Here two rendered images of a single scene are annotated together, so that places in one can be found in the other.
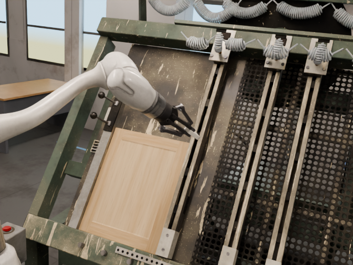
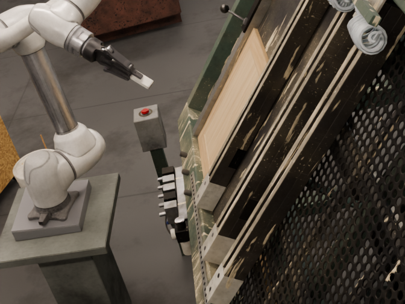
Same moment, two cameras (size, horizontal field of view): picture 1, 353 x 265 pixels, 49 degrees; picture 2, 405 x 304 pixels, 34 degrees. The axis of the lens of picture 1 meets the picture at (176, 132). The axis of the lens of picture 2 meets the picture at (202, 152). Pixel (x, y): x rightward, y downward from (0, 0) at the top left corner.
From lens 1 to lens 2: 216 cm
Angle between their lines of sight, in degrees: 66
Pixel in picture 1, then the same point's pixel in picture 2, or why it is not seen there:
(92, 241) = (190, 155)
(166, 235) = (205, 183)
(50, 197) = (207, 92)
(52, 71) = not seen: outside the picture
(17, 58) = not seen: outside the picture
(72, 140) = (235, 29)
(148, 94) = (54, 35)
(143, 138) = (257, 52)
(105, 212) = (211, 130)
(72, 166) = not seen: hidden behind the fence
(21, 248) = (155, 134)
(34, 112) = (8, 32)
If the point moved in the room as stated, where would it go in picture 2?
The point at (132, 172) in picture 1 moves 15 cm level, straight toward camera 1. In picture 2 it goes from (237, 94) to (205, 111)
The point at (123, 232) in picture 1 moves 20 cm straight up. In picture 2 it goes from (207, 159) to (197, 119)
